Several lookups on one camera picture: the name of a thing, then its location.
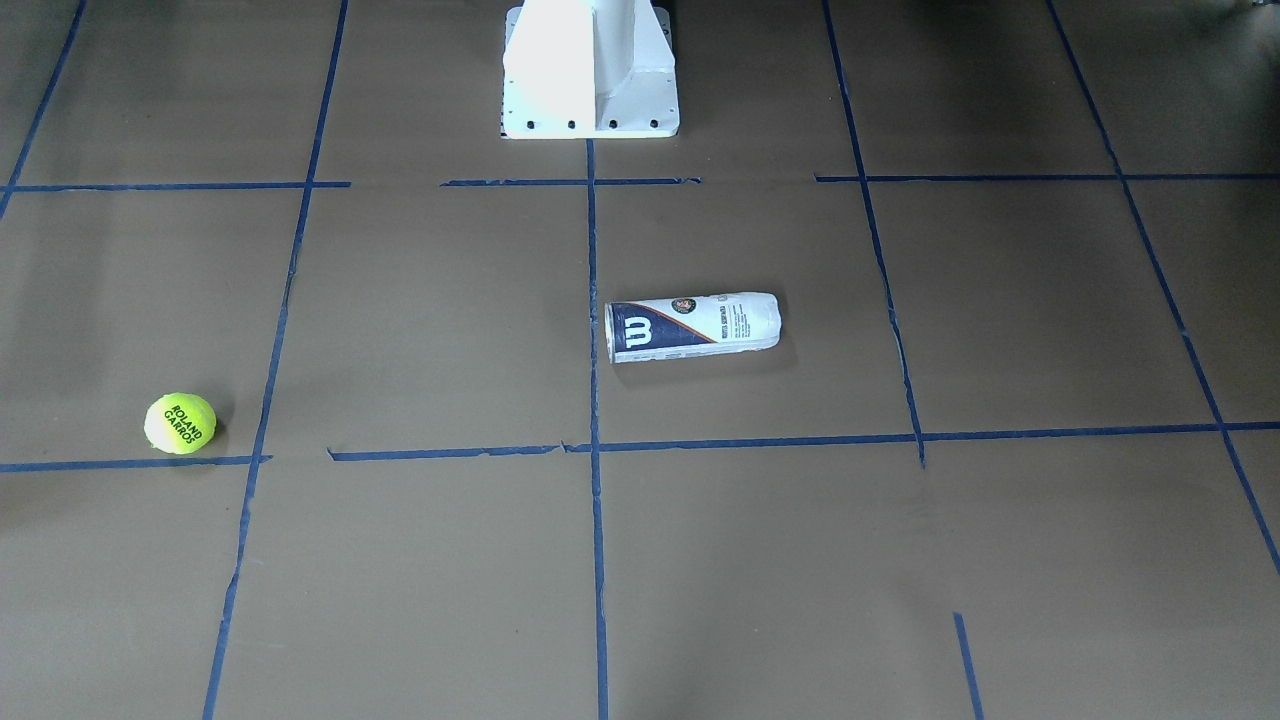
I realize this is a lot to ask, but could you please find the Wilson tennis ball can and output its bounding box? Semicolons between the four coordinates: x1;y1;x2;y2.
605;292;783;364

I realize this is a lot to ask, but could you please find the yellow tennis ball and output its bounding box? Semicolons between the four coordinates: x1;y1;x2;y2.
143;393;218;455

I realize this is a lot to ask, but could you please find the white camera post base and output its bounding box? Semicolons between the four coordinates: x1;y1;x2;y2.
500;1;681;140

